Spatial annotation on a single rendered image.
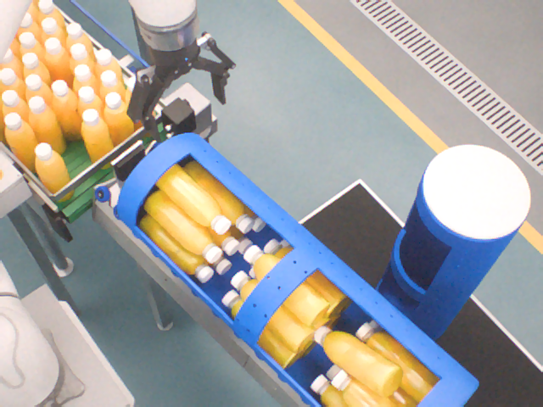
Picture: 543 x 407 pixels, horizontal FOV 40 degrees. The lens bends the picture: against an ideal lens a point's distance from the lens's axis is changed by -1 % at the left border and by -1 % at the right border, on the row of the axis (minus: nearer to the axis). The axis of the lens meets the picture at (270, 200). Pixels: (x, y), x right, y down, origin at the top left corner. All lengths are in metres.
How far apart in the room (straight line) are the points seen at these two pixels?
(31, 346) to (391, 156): 2.07
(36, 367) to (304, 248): 0.60
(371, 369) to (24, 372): 0.68
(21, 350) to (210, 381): 1.38
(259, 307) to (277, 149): 1.67
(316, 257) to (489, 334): 1.30
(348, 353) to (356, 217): 1.34
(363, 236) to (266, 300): 1.31
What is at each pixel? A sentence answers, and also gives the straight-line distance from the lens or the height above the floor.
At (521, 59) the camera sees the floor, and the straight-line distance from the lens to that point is 3.70.
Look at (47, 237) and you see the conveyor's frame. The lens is 2.72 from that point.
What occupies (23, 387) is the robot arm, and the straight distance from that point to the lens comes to 1.54.
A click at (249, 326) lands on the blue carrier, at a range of 1.61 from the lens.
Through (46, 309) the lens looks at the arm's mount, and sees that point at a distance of 1.78.
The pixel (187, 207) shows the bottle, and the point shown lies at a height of 1.19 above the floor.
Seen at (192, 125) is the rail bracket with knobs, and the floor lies 0.95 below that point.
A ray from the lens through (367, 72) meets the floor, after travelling 3.46.
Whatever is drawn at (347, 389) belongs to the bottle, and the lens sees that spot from 1.61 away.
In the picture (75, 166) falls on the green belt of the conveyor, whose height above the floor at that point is 0.90.
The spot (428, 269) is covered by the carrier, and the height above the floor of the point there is 0.23.
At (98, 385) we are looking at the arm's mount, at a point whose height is 1.08.
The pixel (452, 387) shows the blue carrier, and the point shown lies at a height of 1.22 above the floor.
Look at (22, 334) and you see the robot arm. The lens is 1.49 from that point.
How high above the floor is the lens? 2.68
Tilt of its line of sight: 62 degrees down
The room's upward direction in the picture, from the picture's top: 3 degrees clockwise
